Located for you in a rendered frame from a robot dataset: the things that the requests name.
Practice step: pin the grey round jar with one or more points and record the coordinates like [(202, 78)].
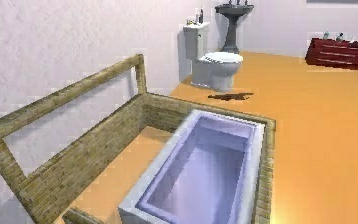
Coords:
[(326, 35), (339, 36)]

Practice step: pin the dark brown flat floor object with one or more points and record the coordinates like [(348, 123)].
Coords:
[(230, 96)]

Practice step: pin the white bottle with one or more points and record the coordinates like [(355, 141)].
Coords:
[(197, 18)]

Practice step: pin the tan brick tub surround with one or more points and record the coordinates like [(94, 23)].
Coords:
[(87, 156)]

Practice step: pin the white toilet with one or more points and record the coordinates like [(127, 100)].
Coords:
[(217, 65)]

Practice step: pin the white bathtub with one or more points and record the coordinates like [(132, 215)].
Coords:
[(200, 173)]

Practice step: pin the dark red chest of drawers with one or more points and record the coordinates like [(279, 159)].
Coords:
[(335, 53)]

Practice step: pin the dark grey pedestal sink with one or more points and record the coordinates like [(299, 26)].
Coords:
[(233, 23)]

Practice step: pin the small yellow-green item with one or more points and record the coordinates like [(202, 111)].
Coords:
[(189, 22)]

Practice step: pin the dark bottle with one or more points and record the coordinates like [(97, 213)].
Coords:
[(201, 16)]

